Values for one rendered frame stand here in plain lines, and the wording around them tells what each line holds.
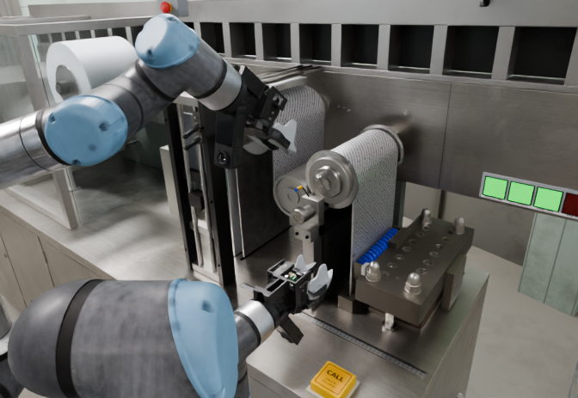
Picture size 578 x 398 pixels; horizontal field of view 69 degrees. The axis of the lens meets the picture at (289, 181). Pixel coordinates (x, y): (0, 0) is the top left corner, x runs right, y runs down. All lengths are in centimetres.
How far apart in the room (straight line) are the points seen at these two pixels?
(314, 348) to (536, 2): 92
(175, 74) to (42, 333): 35
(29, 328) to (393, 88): 103
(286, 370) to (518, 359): 165
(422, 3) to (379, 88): 24
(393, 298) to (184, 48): 71
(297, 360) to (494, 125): 74
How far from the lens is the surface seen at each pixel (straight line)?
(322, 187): 100
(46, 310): 47
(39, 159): 57
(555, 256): 273
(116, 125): 52
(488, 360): 243
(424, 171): 126
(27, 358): 47
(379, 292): 103
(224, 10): 159
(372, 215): 111
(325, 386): 96
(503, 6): 114
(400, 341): 109
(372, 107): 127
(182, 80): 62
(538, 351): 257
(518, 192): 120
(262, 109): 72
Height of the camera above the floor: 166
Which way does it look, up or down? 24 degrees down
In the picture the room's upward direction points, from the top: 2 degrees counter-clockwise
